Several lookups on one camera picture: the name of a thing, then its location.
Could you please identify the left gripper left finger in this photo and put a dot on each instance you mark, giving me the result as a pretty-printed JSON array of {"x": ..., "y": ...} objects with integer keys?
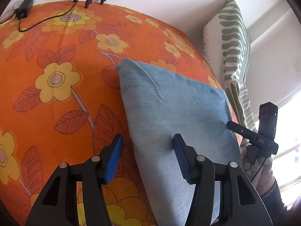
[{"x": 57, "y": 201}]

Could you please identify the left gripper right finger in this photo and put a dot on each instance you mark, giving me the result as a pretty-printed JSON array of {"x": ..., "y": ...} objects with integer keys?
[{"x": 240, "y": 203}]

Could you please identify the light blue denim pants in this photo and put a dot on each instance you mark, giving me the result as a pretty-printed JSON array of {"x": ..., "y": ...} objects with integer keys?
[{"x": 159, "y": 104}]

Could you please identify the right hand grey glove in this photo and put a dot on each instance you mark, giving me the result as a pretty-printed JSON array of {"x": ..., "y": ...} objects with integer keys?
[{"x": 259, "y": 172}]

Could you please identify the orange floral bedspread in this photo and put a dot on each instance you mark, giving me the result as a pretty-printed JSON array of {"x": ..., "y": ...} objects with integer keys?
[{"x": 61, "y": 101}]

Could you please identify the green striped white pillow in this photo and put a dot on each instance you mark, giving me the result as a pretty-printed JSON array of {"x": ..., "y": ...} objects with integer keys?
[{"x": 227, "y": 49}]

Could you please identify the black power adapter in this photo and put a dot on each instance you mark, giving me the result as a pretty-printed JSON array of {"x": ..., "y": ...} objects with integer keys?
[{"x": 23, "y": 9}]

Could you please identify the white power strip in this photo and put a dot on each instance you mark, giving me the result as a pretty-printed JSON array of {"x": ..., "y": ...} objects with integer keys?
[{"x": 14, "y": 4}]

